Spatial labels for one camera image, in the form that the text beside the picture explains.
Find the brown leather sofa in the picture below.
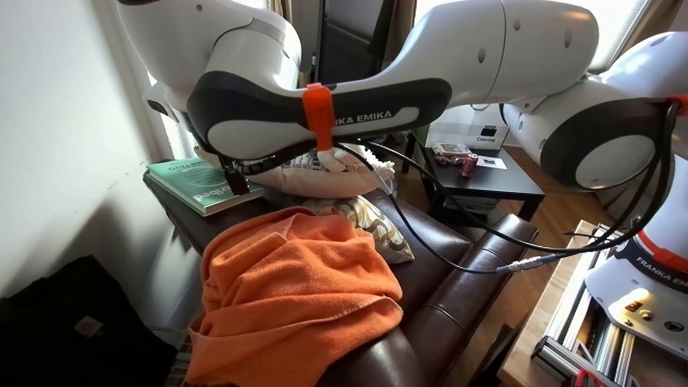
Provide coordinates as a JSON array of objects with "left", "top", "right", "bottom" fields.
[{"left": 146, "top": 180, "right": 540, "bottom": 387}]

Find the colourful card game box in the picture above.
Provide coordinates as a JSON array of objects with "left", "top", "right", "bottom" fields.
[{"left": 432, "top": 143, "right": 468, "bottom": 164}]

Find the black flat television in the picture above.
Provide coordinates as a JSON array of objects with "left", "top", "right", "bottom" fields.
[{"left": 315, "top": 0, "right": 401, "bottom": 86}]

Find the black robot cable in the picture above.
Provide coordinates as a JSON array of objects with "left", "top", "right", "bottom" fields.
[{"left": 336, "top": 100, "right": 680, "bottom": 278}]

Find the orange fleece blanket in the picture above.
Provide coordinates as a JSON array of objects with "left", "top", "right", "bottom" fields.
[{"left": 182, "top": 205, "right": 406, "bottom": 387}]

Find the black fabric bag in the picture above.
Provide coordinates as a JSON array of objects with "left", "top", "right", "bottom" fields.
[{"left": 0, "top": 254, "right": 180, "bottom": 387}]

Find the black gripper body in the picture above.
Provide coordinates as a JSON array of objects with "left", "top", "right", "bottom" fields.
[{"left": 216, "top": 150, "right": 254, "bottom": 200}]

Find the white fluffy plush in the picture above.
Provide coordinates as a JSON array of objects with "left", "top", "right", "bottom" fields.
[{"left": 347, "top": 145, "right": 399, "bottom": 190}]

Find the white paper card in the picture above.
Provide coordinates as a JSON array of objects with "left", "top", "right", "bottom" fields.
[{"left": 475, "top": 154, "right": 510, "bottom": 173}]

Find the aluminium rail frame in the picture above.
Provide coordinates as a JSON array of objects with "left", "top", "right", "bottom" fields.
[{"left": 529, "top": 218, "right": 647, "bottom": 387}]

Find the black side table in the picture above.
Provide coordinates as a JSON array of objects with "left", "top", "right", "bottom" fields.
[{"left": 410, "top": 146, "right": 546, "bottom": 224}]

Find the orange velcro strap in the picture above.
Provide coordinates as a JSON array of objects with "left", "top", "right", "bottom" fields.
[{"left": 299, "top": 82, "right": 340, "bottom": 153}]

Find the blue white woven pillow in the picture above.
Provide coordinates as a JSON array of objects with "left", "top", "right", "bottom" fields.
[{"left": 250, "top": 146, "right": 399, "bottom": 202}]

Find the green book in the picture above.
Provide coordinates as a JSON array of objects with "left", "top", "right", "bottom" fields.
[{"left": 142, "top": 158, "right": 267, "bottom": 220}]

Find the red soda can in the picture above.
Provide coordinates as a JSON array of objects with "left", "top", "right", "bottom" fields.
[{"left": 458, "top": 153, "right": 481, "bottom": 180}]

